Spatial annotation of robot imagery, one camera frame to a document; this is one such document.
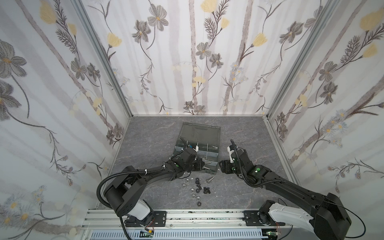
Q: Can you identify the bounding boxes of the steel hex bolt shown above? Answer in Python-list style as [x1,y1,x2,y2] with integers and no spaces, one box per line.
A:
[206,177,215,184]

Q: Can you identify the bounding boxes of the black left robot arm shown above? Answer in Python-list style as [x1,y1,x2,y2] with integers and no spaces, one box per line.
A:
[96,138,205,227]

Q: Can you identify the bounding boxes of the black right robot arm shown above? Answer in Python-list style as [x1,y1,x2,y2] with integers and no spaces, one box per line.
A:
[220,141,352,240]

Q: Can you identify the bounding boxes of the green plastic organizer box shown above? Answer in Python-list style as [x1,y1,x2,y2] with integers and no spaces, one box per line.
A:
[173,122,221,175]

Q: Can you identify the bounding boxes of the black hex bolt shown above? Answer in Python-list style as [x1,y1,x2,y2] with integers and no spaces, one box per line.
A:
[203,187,211,194]

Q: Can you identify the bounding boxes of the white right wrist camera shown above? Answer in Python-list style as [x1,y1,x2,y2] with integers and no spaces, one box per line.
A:
[227,146,236,164]

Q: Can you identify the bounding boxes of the white perforated cable duct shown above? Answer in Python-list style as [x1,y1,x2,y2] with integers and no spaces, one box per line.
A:
[89,229,269,240]

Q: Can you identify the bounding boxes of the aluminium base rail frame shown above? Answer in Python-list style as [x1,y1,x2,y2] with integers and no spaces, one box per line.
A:
[76,208,328,240]

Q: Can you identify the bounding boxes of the left aluminium corner post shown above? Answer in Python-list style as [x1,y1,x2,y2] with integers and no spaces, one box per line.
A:
[71,0,134,119]

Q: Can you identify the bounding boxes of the aluminium corner post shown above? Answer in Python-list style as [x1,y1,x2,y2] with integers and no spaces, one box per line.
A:
[266,1,340,120]
[71,0,134,119]

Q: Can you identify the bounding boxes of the right aluminium corner post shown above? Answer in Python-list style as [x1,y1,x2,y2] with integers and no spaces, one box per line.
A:
[266,1,340,120]

